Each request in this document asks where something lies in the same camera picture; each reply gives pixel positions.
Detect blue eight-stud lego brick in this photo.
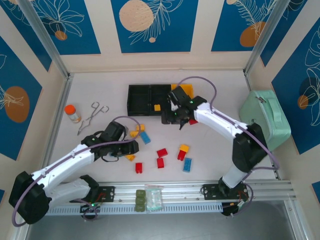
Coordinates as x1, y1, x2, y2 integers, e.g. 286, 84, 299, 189
139, 131, 152, 145
182, 157, 193, 173

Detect yellow plastic container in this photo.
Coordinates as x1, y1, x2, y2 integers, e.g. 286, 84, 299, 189
171, 83, 195, 100

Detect black plastic container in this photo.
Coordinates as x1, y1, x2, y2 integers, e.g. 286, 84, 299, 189
127, 84, 152, 117
148, 84, 173, 118

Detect metal forceps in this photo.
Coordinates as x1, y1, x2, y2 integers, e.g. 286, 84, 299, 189
76, 101, 110, 137

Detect clear plastic bag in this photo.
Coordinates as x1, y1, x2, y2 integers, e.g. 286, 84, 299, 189
144, 184, 163, 211

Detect orange cap bottle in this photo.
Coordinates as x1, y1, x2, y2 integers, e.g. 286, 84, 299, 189
64, 104, 83, 124

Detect mint green zip case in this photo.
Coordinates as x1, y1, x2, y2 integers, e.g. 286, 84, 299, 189
238, 89, 292, 152

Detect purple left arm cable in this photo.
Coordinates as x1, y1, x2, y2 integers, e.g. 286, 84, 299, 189
11, 115, 142, 227

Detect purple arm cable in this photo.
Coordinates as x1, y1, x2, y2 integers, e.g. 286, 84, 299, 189
11, 115, 142, 227
177, 76, 281, 181

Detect white slotted cable duct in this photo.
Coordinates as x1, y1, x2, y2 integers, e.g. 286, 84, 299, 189
46, 202, 223, 216

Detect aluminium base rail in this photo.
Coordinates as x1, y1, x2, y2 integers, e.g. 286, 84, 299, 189
98, 180, 294, 205

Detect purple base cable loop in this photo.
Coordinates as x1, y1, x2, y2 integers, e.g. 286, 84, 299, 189
83, 206, 100, 223
234, 183, 255, 212

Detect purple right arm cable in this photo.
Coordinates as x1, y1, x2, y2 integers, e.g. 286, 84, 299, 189
177, 76, 281, 181

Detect aluminium frame post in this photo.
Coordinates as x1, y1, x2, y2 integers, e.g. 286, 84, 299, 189
243, 0, 287, 76
18, 0, 73, 79

